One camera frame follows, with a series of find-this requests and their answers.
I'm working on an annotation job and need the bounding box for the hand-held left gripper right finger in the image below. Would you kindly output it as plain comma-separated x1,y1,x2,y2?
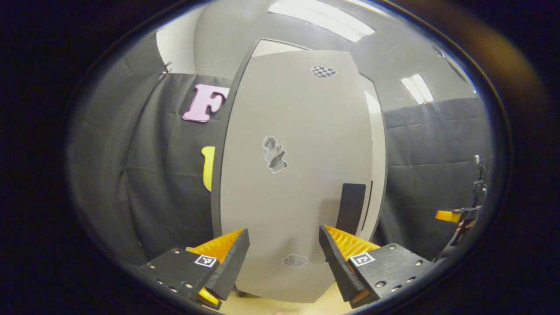
318,224,436,309

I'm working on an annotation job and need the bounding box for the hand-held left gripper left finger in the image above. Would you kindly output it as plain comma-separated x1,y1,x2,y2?
140,228,251,310

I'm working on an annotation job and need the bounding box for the grey shoe cabinet door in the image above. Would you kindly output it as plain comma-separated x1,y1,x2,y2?
364,77,388,240
219,49,375,303

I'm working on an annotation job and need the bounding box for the grey shoe cabinet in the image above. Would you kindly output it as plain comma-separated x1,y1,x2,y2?
211,38,388,245

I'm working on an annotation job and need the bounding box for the large ceiling light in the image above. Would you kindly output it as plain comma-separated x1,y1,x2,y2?
268,0,377,43

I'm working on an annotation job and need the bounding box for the black door handle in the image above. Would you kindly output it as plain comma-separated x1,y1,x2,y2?
361,180,374,231

